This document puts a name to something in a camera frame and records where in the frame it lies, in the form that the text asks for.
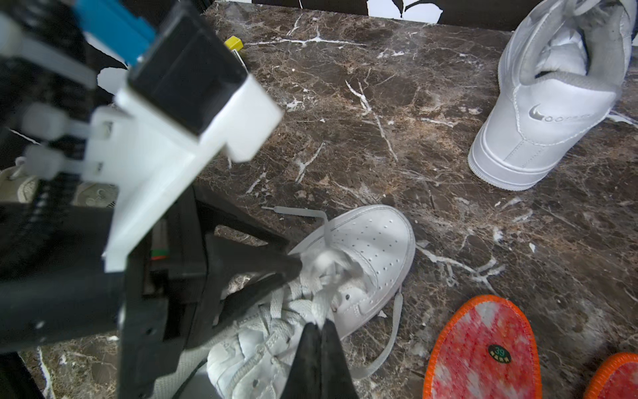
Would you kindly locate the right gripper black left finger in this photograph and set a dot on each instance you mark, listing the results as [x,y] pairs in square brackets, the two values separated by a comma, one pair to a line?
[304,378]

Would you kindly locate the white sneaker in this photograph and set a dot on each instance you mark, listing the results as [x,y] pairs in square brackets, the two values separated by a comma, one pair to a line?
[560,75]
[352,267]

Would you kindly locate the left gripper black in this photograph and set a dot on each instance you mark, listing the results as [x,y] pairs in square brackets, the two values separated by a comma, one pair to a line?
[207,265]

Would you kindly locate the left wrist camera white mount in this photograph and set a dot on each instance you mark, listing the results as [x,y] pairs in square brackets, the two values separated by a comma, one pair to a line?
[106,98]

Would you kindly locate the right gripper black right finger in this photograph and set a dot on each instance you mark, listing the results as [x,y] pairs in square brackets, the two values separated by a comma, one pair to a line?
[336,379]

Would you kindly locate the yellow wedge block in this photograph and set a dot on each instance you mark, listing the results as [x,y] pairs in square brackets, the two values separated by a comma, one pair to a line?
[234,44]

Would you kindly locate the red orange insole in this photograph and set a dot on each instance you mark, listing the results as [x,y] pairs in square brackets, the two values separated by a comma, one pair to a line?
[486,350]

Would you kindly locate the beige sneaker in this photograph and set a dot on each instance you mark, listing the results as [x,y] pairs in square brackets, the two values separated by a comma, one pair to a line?
[16,186]
[96,195]

